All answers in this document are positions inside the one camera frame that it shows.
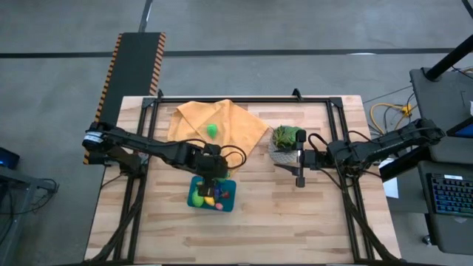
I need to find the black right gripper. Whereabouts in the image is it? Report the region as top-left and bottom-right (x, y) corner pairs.
(273, 128), (328, 188)

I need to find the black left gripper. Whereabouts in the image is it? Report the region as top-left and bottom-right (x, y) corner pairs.
(194, 143), (230, 197)

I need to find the light green ribbed toy fruit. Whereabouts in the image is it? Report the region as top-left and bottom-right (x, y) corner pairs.
(191, 190), (205, 208)

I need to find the succulent in white patterned pot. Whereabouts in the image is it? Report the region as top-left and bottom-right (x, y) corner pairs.
(268, 124), (302, 165)

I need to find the teal plastic tub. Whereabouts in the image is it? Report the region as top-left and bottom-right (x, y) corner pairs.
(186, 174), (237, 213)

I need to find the orange waffle cloth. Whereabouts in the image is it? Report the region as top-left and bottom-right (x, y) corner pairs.
(168, 98), (270, 178)

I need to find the white paper sheet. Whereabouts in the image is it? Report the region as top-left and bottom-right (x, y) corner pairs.
(382, 157), (401, 200)

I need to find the black slanted desk bar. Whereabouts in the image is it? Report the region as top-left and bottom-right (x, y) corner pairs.
(379, 146), (426, 183)

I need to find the black mat with hazard stripes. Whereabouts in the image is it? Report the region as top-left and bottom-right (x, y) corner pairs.
(83, 32), (167, 166)

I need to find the grey desk with black pole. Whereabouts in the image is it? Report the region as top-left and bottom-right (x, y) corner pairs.
(409, 67), (473, 166)

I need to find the backlit computer keyboard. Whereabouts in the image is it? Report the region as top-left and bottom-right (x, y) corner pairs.
(426, 172), (473, 217)

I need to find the grey desk with keyboard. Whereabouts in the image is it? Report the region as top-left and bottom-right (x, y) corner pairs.
(417, 160), (473, 256)

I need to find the blue-screen tablet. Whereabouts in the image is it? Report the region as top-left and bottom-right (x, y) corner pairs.
(446, 117), (473, 140)

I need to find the black slanted pole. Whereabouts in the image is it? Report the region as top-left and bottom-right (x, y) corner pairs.
(423, 34), (473, 81)

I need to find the grey metal stand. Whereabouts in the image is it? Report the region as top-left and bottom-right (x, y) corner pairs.
(0, 165), (61, 266)

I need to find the blue-lit device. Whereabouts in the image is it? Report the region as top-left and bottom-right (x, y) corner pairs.
(0, 146), (21, 171)

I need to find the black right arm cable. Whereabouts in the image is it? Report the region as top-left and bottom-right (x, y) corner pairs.
(307, 131), (372, 193)

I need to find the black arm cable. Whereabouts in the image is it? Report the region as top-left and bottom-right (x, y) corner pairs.
(307, 131), (372, 193)
(173, 138), (248, 171)

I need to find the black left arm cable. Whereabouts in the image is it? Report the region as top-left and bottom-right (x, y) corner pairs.
(173, 138), (248, 171)

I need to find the black metal rig frame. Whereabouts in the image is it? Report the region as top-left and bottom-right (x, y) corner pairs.
(83, 88), (404, 265)

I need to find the yellow floor cable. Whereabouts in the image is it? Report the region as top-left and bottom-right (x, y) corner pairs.
(370, 102), (418, 136)

